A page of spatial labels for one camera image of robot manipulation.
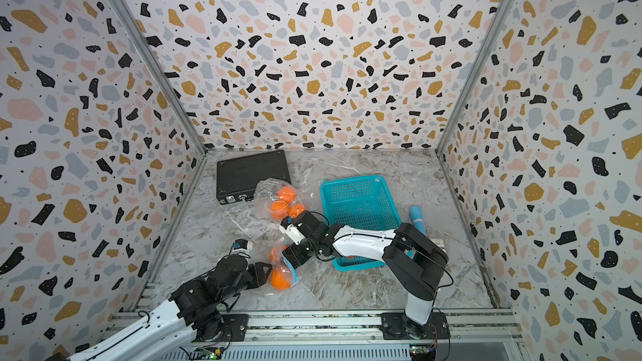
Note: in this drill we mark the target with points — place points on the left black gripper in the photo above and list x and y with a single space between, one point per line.
258 274

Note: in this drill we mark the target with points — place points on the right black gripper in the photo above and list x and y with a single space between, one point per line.
292 250

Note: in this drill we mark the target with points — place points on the clear zip-top plastic bag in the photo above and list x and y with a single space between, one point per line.
265 194

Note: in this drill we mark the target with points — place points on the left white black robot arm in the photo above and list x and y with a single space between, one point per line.
191 312

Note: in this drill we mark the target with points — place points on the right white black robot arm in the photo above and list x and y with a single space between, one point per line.
416 261

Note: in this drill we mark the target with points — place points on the teal plastic mesh basket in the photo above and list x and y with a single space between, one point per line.
362 203

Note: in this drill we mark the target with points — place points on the black ribbed metal briefcase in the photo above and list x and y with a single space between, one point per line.
237 178

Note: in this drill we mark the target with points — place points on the blue cylindrical tube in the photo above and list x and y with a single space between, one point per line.
417 219

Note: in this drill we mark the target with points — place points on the small printed card box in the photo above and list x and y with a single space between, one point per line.
440 243

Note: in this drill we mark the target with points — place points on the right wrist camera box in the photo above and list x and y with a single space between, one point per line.
296 229

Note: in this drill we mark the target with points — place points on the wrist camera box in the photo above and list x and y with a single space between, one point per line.
241 247
296 229

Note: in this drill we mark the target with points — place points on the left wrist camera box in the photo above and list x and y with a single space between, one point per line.
241 247

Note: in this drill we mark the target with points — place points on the aluminium front rail frame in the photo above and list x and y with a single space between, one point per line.
451 334

